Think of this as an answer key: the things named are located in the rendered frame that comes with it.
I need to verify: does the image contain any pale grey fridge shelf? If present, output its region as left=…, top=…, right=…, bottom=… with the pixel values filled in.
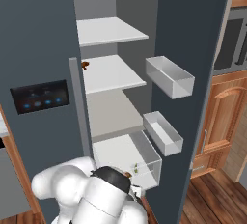
left=86, top=89, right=147, bottom=144

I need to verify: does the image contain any dark grey open fridge door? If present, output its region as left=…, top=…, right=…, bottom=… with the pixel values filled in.
left=145, top=0, right=234, bottom=224

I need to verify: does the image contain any grey built-in oven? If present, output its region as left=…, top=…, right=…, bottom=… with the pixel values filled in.
left=212, top=7, right=247, bottom=76

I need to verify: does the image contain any dark grey fridge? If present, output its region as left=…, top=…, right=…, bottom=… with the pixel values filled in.
left=70, top=0, right=161, bottom=158

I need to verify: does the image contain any clear white fridge drawer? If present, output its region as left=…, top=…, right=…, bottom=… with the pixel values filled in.
left=92, top=130, right=163, bottom=192

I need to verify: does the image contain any dark grey fridge door with screen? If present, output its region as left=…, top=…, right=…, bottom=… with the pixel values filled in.
left=0, top=0, right=94, bottom=224

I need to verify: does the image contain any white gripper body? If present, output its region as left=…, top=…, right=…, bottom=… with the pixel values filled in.
left=129, top=184, right=145, bottom=205

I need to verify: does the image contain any grey dishwasher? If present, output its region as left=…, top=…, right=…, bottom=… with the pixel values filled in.
left=0, top=137, right=32, bottom=220

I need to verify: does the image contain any clear fridge door bin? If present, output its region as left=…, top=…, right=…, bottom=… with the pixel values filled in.
left=145, top=55, right=196, bottom=100
left=142, top=110, right=184, bottom=157

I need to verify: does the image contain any white fridge shelf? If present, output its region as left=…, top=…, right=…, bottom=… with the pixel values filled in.
left=76, top=16, right=150, bottom=48
left=81, top=54, right=148, bottom=95

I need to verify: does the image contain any wooden cupboard side panel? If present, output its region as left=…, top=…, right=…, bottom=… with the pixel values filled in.
left=0, top=105, right=46, bottom=224

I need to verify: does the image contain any wooden cupboard run with handles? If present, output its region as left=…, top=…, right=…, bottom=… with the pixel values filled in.
left=190, top=70, right=247, bottom=180

